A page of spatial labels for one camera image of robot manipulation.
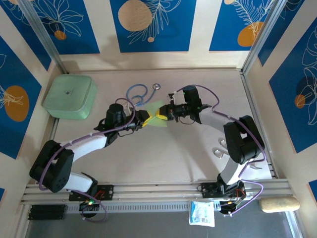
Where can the aluminium cross rail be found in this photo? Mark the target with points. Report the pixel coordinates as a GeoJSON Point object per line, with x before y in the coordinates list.
{"type": "Point", "coordinates": [153, 189]}

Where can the white blue plastic packet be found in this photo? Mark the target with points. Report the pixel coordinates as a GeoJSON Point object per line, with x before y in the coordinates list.
{"type": "Point", "coordinates": [201, 213]}

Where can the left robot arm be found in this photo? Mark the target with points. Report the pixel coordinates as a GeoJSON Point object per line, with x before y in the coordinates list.
{"type": "Point", "coordinates": [53, 168]}

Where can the mint green zip case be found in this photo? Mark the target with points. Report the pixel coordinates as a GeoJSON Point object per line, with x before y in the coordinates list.
{"type": "Point", "coordinates": [68, 98]}

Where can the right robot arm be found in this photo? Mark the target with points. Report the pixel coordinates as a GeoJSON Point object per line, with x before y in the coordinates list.
{"type": "Point", "coordinates": [244, 141]}

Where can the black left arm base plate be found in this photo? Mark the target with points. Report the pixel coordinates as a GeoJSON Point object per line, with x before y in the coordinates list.
{"type": "Point", "coordinates": [106, 192]}

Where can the aluminium frame post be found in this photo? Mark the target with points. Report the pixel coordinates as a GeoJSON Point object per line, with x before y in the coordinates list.
{"type": "Point", "coordinates": [41, 32]}
{"type": "Point", "coordinates": [262, 32]}

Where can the blue stethoscope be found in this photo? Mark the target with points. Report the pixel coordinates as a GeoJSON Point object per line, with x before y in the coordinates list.
{"type": "Point", "coordinates": [156, 86]}

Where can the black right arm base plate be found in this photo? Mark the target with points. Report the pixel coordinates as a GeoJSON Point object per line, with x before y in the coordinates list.
{"type": "Point", "coordinates": [208, 189]}

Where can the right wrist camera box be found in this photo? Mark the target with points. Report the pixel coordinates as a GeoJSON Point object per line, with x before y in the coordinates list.
{"type": "Point", "coordinates": [173, 96]}

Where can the aluminium side rail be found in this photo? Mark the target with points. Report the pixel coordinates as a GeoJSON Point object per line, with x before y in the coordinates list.
{"type": "Point", "coordinates": [53, 131]}
{"type": "Point", "coordinates": [256, 119]}

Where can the black ribbed box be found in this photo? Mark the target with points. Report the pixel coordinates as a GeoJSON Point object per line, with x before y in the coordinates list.
{"type": "Point", "coordinates": [47, 212]}

